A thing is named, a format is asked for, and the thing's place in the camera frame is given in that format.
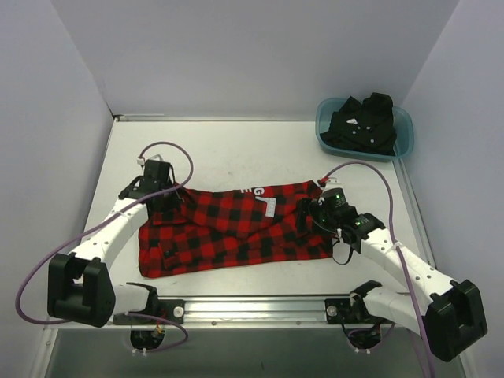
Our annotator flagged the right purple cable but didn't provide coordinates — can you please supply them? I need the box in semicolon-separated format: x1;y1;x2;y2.
319;161;438;378

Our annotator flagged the teal plastic basin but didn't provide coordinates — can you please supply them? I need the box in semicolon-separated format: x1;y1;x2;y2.
315;98;414;162

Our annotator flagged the aluminium front rail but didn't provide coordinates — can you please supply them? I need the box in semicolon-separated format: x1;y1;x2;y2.
45;295;418;330

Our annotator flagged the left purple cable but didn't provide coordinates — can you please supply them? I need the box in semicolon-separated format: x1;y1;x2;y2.
14;141;195;352

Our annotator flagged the black button shirt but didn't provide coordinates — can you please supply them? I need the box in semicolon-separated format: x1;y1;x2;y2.
321;92;397;156

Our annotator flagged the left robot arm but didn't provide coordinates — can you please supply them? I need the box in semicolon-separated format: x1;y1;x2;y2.
47;159;175;328

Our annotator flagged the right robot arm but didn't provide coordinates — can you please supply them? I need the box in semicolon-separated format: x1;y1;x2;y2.
300;183;488;361

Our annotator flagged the purple cable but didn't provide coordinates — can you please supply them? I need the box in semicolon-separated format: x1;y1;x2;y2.
14;141;195;352
319;161;438;378

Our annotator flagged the red black plaid shirt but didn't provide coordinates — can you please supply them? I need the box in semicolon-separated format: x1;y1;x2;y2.
139;180;333;279

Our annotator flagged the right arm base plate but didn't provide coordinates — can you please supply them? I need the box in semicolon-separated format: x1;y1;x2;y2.
324;298;391;325

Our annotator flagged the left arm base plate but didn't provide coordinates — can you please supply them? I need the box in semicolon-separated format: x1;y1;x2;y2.
113;299;186;325

